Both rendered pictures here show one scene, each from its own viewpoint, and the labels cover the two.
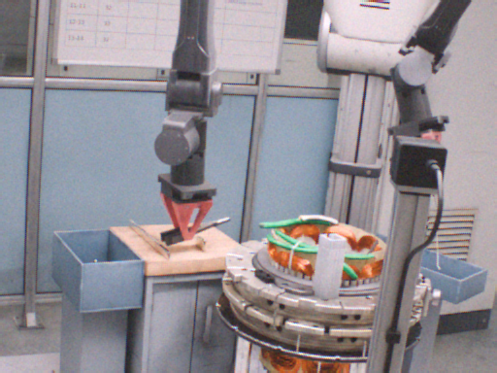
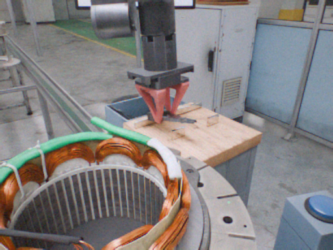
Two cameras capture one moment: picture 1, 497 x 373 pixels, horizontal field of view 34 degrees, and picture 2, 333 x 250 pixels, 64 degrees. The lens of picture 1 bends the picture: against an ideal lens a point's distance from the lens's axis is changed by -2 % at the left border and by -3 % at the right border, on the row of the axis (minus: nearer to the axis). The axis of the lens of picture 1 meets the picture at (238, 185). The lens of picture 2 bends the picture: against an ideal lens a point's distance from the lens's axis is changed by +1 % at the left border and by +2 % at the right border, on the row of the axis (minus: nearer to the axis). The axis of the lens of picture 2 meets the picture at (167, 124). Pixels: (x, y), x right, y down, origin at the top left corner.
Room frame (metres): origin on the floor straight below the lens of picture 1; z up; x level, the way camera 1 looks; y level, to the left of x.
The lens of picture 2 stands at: (1.28, -0.36, 1.30)
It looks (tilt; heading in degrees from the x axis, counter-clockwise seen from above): 26 degrees down; 82
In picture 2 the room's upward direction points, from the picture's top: straight up
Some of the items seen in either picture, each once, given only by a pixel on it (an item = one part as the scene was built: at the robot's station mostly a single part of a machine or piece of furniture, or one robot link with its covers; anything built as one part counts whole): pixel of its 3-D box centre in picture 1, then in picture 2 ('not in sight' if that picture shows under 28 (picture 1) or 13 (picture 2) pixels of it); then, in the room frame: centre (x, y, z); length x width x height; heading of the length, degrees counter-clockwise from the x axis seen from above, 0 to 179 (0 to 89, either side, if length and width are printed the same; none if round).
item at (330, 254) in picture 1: (330, 266); not in sight; (1.12, -0.14, 1.14); 0.03 x 0.03 x 0.09; 33
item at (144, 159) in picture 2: (304, 236); (157, 168); (1.31, -0.12, 1.12); 0.06 x 0.02 x 0.04; 123
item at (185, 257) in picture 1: (180, 247); (189, 133); (1.39, 0.09, 1.05); 0.20 x 0.19 x 0.02; 119
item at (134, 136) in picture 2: (294, 222); (134, 140); (1.28, -0.10, 1.15); 0.15 x 0.04 x 0.02; 123
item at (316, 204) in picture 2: not in sight; (325, 206); (1.54, -0.12, 1.04); 0.04 x 0.04 x 0.01
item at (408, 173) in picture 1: (414, 161); not in sight; (0.75, -0.16, 1.37); 0.06 x 0.04 x 0.04; 1
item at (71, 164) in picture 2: not in sight; (69, 165); (1.20, -0.08, 1.12); 0.05 x 0.01 x 0.02; 33
